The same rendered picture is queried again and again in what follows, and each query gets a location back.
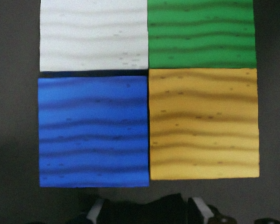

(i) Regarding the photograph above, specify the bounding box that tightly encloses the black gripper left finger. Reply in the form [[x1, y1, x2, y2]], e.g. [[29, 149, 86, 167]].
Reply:
[[65, 199, 110, 224]]

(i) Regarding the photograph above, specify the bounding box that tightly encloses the green cube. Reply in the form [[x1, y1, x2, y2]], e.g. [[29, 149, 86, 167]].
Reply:
[[147, 0, 256, 71]]

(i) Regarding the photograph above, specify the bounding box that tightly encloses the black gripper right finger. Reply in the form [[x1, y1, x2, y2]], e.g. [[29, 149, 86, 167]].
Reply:
[[188, 197, 280, 224]]

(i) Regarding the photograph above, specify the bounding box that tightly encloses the yellow wood-grain cube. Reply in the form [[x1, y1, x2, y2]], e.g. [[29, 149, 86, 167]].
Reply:
[[147, 69, 259, 180]]

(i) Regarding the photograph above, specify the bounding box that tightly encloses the white cube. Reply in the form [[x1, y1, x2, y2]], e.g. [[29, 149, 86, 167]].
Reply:
[[40, 0, 148, 78]]

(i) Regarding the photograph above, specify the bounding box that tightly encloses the blue wood-grain cube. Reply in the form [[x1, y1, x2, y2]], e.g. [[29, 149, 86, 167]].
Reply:
[[38, 76, 149, 187]]

